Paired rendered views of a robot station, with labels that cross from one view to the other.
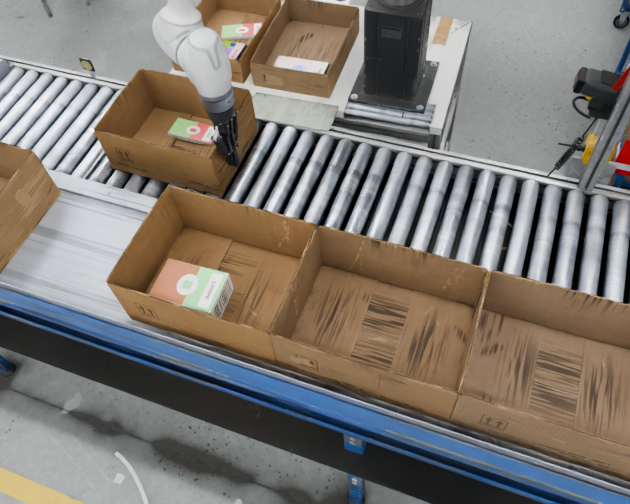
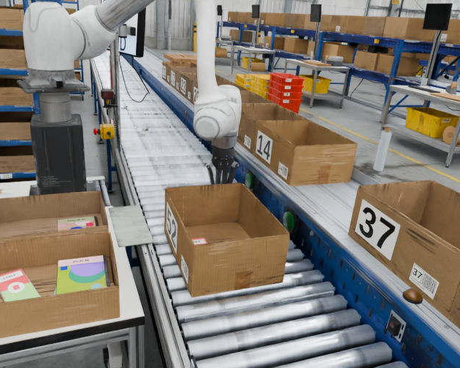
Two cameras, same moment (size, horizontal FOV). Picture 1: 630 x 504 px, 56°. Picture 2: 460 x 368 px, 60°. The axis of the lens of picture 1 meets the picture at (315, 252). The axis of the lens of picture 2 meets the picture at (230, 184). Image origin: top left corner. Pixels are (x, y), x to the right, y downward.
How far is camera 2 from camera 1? 2.58 m
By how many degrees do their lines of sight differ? 94
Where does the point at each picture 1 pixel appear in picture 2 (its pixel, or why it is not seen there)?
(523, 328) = not seen: hidden behind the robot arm
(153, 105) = (194, 290)
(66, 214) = not seen: hidden behind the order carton
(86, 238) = (348, 209)
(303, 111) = (125, 219)
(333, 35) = (4, 232)
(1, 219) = (402, 197)
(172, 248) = (305, 182)
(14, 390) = not seen: outside the picture
